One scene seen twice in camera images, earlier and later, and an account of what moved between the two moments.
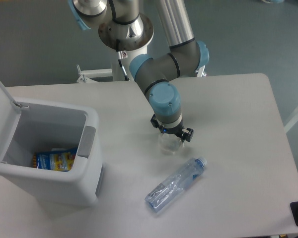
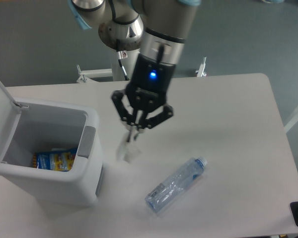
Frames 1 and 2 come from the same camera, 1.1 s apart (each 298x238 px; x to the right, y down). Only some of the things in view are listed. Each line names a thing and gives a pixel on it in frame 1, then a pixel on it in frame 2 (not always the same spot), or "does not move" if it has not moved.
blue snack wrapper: (61, 160) does not move
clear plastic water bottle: (166, 193) does not move
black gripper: (187, 134) -> (147, 91)
